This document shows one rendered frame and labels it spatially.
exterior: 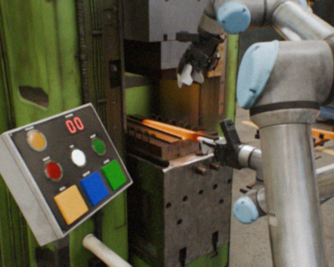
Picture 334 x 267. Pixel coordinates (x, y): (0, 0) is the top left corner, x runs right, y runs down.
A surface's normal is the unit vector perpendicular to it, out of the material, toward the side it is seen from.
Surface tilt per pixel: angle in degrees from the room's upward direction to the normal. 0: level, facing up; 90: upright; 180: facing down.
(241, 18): 113
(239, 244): 0
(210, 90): 90
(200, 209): 90
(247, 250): 0
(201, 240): 90
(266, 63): 58
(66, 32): 90
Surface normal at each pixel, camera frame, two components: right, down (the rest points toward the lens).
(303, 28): -0.76, -0.50
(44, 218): -0.41, 0.28
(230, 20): 0.12, 0.65
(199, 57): -0.76, 0.20
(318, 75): 0.11, 0.21
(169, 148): 0.65, 0.23
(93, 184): 0.79, -0.36
